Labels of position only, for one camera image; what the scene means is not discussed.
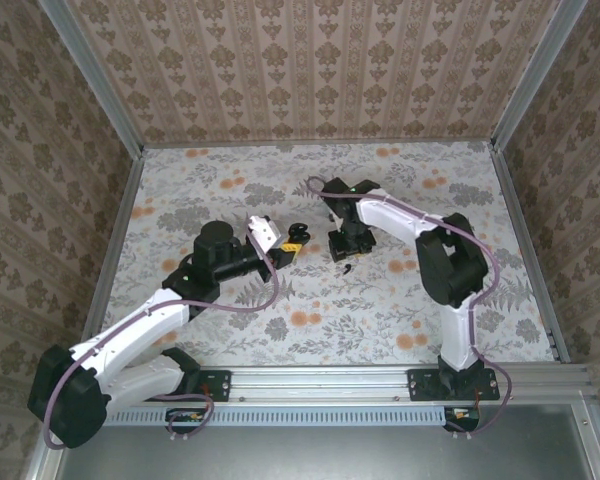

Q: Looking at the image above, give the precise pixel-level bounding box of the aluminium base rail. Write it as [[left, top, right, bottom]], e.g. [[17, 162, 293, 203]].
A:
[[194, 363, 597, 407]]

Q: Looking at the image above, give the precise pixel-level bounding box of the aluminium frame bar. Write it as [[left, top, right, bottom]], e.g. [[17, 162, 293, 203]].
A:
[[572, 403, 600, 480], [27, 442, 64, 480]]

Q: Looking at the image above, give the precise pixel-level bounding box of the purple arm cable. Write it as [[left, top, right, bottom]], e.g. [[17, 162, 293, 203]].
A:
[[43, 227, 281, 450], [305, 175, 513, 441]]

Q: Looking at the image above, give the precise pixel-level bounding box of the white slotted cable tray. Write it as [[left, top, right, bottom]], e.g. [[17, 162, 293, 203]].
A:
[[103, 403, 447, 427]]

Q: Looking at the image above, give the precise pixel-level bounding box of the black earbud charging case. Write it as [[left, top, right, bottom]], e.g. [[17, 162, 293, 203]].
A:
[[287, 223, 313, 247]]

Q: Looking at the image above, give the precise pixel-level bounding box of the grey metal plate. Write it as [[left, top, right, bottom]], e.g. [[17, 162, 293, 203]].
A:
[[54, 423, 581, 480]]

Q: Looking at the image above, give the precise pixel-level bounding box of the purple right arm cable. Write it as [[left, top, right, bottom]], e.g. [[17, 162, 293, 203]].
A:
[[305, 175, 513, 441]]

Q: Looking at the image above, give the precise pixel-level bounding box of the black controller board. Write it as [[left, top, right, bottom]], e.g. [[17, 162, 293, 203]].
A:
[[165, 407, 206, 435], [443, 405, 481, 434]]

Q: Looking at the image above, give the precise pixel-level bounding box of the aluminium table side rail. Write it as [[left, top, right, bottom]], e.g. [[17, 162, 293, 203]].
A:
[[489, 142, 572, 362], [79, 149, 145, 351]]

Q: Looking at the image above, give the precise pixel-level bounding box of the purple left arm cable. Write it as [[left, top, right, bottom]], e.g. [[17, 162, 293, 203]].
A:
[[43, 227, 281, 450]]

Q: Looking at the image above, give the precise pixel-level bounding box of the aluminium frame post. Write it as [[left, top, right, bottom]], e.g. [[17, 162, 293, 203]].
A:
[[37, 0, 145, 159], [490, 0, 590, 151]]

